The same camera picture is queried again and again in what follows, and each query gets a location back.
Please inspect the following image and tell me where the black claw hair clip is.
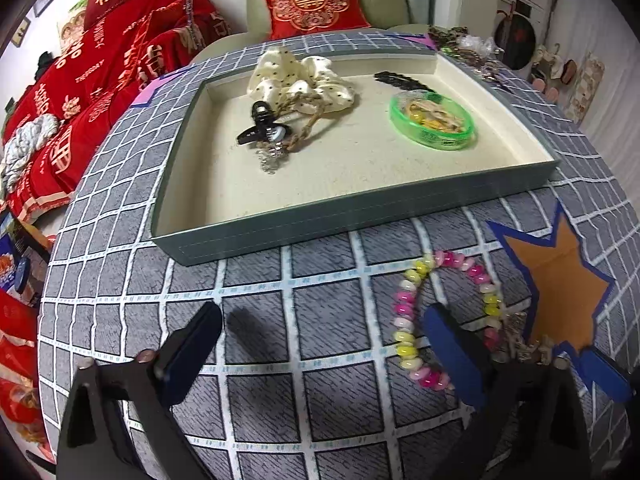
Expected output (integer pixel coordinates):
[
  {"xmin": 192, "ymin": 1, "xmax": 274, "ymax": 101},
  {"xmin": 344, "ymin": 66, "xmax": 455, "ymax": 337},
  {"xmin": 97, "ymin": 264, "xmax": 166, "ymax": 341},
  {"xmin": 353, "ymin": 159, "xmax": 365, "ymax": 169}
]
[{"xmin": 236, "ymin": 101, "xmax": 291, "ymax": 147}]

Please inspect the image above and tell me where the red embroidered cushion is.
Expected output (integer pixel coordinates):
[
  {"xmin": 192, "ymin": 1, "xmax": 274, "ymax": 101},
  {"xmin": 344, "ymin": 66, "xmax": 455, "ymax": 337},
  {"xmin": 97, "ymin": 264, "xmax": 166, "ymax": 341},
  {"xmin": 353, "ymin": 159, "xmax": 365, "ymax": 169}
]
[{"xmin": 258, "ymin": 0, "xmax": 372, "ymax": 41}]

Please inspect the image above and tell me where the pile of assorted jewelry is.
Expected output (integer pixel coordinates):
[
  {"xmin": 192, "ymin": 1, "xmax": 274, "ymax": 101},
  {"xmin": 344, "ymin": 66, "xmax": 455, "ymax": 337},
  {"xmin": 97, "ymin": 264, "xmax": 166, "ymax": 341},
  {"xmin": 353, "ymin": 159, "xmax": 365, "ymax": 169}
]
[{"xmin": 429, "ymin": 25, "xmax": 507, "ymax": 81}]

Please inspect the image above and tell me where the red gift bag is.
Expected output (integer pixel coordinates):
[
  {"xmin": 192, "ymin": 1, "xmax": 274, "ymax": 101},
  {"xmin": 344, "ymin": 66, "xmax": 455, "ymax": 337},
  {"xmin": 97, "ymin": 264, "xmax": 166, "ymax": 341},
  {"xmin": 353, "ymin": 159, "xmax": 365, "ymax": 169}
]
[{"xmin": 0, "ymin": 290, "xmax": 56, "ymax": 461}]

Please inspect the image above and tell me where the green round plastic box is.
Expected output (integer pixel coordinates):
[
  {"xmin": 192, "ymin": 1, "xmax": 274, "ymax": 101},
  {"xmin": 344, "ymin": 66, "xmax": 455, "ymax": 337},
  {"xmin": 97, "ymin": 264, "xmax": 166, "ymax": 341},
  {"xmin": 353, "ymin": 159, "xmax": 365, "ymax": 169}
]
[{"xmin": 390, "ymin": 90, "xmax": 477, "ymax": 152}]

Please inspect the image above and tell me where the grey checked tablecloth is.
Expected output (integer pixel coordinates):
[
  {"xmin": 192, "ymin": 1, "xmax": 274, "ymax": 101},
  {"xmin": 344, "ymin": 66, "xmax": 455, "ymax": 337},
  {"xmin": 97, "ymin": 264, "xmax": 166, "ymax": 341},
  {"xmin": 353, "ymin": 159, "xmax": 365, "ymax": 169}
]
[{"xmin": 37, "ymin": 30, "xmax": 640, "ymax": 480}]

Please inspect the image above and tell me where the silver charm with white bead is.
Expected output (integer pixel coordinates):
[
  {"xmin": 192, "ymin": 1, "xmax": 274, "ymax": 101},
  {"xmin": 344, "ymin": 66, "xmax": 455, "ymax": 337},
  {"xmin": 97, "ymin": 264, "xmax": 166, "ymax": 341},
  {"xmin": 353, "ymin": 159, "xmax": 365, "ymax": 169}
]
[{"xmin": 257, "ymin": 141, "xmax": 287, "ymax": 175}]

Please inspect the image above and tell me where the grey-green jewelry tray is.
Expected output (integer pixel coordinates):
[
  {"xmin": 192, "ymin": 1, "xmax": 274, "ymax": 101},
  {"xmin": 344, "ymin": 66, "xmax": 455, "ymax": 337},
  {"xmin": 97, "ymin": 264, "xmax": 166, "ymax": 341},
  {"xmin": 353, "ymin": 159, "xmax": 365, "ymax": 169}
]
[{"xmin": 150, "ymin": 49, "xmax": 561, "ymax": 267}]

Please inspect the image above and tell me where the orange star with blue border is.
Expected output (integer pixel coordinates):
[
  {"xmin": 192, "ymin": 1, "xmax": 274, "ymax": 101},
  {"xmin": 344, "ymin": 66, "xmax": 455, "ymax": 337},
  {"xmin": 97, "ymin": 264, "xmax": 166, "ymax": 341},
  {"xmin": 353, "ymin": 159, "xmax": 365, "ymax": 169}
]
[{"xmin": 486, "ymin": 200, "xmax": 616, "ymax": 361}]

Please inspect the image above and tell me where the purple tape star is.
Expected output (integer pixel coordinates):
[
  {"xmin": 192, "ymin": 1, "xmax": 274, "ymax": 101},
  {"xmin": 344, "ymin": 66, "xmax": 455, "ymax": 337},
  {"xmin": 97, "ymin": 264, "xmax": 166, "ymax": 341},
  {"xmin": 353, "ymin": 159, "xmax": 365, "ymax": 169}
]
[{"xmin": 134, "ymin": 67, "xmax": 193, "ymax": 109}]

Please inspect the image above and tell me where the white washing machine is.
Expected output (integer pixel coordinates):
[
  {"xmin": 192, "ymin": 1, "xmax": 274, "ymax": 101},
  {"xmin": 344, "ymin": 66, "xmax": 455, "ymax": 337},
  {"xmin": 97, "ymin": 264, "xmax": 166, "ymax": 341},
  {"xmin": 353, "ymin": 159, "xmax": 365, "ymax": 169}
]
[{"xmin": 495, "ymin": 0, "xmax": 562, "ymax": 70}]

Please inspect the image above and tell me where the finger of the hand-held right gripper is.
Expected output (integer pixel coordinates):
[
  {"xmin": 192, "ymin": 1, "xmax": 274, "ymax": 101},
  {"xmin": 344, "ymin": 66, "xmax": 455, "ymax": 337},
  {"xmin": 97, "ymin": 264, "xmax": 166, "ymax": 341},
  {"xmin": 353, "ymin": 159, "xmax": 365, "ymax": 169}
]
[{"xmin": 575, "ymin": 349, "xmax": 633, "ymax": 404}]

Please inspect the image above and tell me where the grey white twisted cloth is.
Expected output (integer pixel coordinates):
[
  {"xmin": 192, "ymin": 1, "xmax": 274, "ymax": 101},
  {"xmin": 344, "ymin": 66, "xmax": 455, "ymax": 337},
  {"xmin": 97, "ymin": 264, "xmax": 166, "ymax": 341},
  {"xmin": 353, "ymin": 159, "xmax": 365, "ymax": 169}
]
[{"xmin": 0, "ymin": 114, "xmax": 61, "ymax": 193}]

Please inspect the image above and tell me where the cream polka dot scrunchie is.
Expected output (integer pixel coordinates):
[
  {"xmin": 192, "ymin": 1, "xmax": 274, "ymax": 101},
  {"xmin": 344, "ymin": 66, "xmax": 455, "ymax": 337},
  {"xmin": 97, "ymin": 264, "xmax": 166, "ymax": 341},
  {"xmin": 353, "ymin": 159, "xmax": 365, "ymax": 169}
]
[{"xmin": 246, "ymin": 47, "xmax": 357, "ymax": 113}]

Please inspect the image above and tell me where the pink tape star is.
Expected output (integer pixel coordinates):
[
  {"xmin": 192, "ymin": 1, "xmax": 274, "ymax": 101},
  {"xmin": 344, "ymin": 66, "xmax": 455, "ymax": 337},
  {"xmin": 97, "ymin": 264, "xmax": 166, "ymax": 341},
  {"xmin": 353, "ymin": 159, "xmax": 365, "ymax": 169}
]
[{"xmin": 400, "ymin": 32, "xmax": 437, "ymax": 53}]

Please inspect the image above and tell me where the pale green armchair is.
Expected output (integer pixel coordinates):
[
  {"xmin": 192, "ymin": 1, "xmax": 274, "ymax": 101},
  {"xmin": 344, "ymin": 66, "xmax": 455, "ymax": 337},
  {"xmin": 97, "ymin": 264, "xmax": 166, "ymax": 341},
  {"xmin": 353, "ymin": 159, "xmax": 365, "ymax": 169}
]
[{"xmin": 190, "ymin": 0, "xmax": 437, "ymax": 63}]

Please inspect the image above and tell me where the blue printed bag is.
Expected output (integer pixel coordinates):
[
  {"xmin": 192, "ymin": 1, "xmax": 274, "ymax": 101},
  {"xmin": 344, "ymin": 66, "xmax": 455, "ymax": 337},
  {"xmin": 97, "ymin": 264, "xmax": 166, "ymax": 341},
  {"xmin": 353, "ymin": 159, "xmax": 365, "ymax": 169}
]
[{"xmin": 0, "ymin": 212, "xmax": 51, "ymax": 308}]

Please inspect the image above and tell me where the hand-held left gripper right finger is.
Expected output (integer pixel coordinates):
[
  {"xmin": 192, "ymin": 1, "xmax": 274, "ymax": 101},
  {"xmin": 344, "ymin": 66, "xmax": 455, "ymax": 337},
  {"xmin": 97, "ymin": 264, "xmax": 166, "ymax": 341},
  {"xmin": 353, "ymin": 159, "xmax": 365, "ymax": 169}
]
[{"xmin": 422, "ymin": 302, "xmax": 593, "ymax": 480}]

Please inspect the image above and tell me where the pink and yellow beaded bracelet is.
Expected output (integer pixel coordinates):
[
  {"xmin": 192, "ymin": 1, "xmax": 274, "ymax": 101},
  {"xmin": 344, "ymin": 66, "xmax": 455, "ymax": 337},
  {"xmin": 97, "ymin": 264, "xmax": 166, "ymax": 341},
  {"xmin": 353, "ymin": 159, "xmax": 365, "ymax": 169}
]
[{"xmin": 392, "ymin": 251, "xmax": 506, "ymax": 392}]

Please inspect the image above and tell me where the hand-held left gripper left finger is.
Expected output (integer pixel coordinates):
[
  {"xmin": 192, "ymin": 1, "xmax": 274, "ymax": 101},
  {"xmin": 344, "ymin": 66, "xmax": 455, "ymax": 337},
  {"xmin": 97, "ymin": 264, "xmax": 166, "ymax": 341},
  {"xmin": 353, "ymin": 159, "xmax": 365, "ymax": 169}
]
[{"xmin": 55, "ymin": 301, "xmax": 224, "ymax": 480}]

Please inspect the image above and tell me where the dark brown hair clip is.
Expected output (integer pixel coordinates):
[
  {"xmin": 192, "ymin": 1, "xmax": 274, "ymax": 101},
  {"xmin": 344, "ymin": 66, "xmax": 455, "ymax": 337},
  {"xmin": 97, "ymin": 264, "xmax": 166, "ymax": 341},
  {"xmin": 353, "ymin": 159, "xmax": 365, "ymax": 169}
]
[{"xmin": 374, "ymin": 71, "xmax": 431, "ymax": 93}]

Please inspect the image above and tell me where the red printed blanket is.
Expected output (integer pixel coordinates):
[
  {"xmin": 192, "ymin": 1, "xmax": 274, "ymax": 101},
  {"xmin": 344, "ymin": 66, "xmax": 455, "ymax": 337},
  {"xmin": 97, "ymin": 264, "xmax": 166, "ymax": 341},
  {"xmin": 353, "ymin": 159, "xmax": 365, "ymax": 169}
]
[{"xmin": 0, "ymin": 0, "xmax": 231, "ymax": 221}]

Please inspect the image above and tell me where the beige braided rope bracelet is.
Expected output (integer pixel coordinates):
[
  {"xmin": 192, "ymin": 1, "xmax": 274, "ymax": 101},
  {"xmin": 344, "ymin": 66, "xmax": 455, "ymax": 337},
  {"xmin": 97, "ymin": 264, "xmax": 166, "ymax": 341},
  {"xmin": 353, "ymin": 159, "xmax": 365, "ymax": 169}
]
[{"xmin": 279, "ymin": 91, "xmax": 327, "ymax": 152}]

